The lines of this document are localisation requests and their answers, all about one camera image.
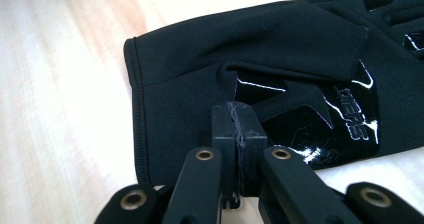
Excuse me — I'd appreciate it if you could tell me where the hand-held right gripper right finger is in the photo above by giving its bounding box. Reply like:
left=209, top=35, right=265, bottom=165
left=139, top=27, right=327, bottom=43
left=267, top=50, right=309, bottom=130
left=229, top=100, right=269, bottom=198

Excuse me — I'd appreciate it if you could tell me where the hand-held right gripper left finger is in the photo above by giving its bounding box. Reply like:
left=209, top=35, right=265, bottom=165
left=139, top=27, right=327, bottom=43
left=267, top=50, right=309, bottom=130
left=199, top=102, right=242, bottom=210

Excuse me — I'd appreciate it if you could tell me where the black glove with glossy print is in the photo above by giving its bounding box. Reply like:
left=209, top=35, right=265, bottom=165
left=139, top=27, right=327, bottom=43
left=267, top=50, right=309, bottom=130
left=122, top=0, right=424, bottom=187

